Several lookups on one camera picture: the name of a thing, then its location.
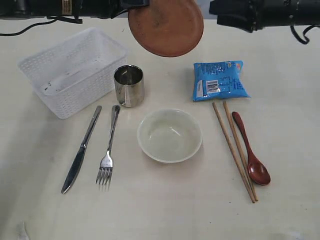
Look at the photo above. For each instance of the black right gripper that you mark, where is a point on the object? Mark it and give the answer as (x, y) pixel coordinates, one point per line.
(241, 14)

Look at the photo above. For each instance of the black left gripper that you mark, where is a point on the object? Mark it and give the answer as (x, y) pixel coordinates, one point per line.
(118, 7)

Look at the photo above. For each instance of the brown round plate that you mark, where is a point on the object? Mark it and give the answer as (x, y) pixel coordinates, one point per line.
(167, 28)

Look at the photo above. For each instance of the blue chips bag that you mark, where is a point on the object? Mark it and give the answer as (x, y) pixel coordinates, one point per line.
(218, 80)

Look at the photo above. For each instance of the stainless steel cup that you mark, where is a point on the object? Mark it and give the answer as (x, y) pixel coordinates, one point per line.
(129, 85)

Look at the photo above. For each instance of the white woven plastic basket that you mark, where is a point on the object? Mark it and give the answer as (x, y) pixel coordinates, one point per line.
(75, 73)

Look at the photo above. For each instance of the wooden chopstick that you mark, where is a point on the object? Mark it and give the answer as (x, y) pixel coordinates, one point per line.
(232, 150)
(240, 150)

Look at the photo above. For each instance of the white ceramic bowl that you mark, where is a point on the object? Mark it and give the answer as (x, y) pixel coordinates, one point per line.
(169, 136)

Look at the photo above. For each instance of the silver metal spoon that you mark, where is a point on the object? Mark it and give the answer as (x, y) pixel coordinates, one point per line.
(106, 165)

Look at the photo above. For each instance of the reddish brown wooden spoon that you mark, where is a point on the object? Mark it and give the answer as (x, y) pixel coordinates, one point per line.
(256, 170)

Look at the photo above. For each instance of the silver metal knife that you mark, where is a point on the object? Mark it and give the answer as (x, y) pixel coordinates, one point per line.
(78, 160)

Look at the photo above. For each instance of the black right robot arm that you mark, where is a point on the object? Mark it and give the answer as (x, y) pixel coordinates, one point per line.
(277, 13)

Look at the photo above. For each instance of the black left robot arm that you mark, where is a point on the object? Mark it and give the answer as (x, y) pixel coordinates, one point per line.
(71, 11)

